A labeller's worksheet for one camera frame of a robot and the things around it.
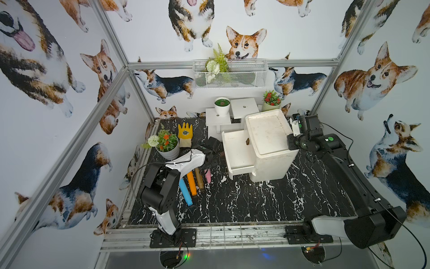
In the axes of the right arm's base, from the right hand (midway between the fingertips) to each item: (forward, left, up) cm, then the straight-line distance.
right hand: (290, 138), depth 78 cm
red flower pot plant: (+26, +4, 0) cm, 27 cm away
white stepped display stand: (+20, +36, -11) cm, 43 cm away
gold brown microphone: (-9, +45, -22) cm, 51 cm away
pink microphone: (-7, +40, -23) cm, 47 cm away
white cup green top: (+25, +32, -1) cm, 41 cm away
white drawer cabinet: (+5, +10, -1) cm, 11 cm away
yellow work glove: (+21, +57, -22) cm, 65 cm away
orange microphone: (-11, +49, -23) cm, 55 cm away
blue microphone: (-16, +52, -22) cm, 58 cm away
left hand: (0, +37, -19) cm, 42 cm away
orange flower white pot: (+5, +62, -10) cm, 63 cm away
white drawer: (+2, +23, -19) cm, 30 cm away
